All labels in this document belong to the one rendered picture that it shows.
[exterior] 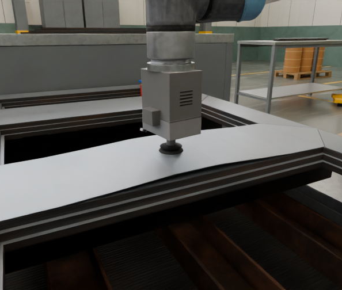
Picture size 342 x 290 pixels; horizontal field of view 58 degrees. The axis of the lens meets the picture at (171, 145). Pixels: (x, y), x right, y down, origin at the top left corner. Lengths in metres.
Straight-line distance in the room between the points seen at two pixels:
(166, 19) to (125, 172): 0.23
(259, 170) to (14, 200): 0.37
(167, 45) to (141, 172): 0.19
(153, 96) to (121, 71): 0.84
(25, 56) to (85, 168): 0.82
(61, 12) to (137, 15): 2.56
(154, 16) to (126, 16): 9.93
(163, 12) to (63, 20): 8.67
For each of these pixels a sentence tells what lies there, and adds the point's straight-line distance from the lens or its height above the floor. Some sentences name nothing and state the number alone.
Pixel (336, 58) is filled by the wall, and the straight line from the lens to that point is 11.93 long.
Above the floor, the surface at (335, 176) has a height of 0.68.
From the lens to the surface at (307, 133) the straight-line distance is 0.72.
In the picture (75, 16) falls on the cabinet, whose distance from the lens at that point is 9.20.
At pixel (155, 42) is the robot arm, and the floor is 1.04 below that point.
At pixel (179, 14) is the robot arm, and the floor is 1.08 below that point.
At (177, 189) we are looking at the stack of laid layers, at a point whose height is 0.84.
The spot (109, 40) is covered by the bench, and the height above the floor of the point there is 1.02.
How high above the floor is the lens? 1.05
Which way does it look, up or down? 20 degrees down
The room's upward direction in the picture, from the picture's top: straight up
